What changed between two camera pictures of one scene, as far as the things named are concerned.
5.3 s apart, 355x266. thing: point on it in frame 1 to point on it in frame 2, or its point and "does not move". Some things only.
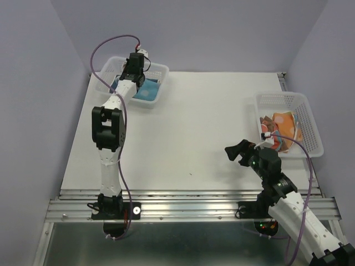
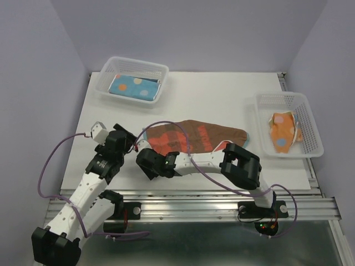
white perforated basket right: [269, 103] does not move
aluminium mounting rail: [199, 205] does not move
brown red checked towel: [268, 125] to [202, 137]
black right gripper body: [253, 162] to [151, 172]
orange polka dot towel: [288, 126] does not move
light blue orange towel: [148, 91] does not move
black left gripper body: [125, 69] to [100, 148]
